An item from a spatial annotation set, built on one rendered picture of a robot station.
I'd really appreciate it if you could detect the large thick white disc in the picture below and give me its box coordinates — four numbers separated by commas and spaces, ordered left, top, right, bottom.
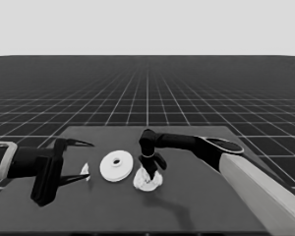
99, 149, 135, 183

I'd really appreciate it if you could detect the white round carrier with pins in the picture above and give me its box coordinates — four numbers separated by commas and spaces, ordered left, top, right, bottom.
132, 166, 164, 193

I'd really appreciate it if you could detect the small white T-shaped piece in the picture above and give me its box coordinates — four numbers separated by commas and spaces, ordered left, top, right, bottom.
80, 162, 91, 182

